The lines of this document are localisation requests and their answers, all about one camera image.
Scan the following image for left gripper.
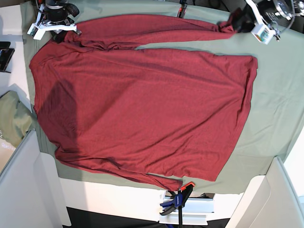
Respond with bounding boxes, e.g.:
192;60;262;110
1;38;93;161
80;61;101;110
228;0;294;33

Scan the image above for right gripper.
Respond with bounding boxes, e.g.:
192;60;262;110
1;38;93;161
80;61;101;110
43;0;79;43

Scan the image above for red long-sleeve shirt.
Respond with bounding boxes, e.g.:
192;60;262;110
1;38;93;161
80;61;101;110
29;14;258;190

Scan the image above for orange black clamp top middle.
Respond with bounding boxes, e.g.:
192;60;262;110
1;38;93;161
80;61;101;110
177;0;188;18

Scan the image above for black tablet device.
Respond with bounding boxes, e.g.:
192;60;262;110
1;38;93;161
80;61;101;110
0;41;15;73

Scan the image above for green table cloth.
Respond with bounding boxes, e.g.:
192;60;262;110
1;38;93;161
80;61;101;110
20;0;304;194

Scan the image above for crumpled green cloth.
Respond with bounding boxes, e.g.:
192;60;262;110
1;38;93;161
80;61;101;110
0;91;37;147

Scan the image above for white bin left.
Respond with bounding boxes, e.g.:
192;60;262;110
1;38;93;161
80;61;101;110
0;131;71;228

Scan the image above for white bin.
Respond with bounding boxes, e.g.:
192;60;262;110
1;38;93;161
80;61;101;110
0;131;71;228
226;157;304;228

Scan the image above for white bin right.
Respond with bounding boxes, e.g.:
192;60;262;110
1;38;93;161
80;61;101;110
226;157;304;228

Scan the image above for blue orange bar clamp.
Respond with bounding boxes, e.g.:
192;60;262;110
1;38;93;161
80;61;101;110
160;181;195;228

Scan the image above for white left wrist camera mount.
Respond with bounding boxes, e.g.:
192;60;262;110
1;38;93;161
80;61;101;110
246;0;280;45

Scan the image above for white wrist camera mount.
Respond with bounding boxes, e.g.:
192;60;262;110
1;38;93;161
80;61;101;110
27;2;82;40
246;0;280;45

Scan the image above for black cables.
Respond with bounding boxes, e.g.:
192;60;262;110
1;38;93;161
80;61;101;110
192;0;228;10

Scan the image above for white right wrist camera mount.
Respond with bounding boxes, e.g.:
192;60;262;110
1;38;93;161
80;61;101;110
27;2;82;40

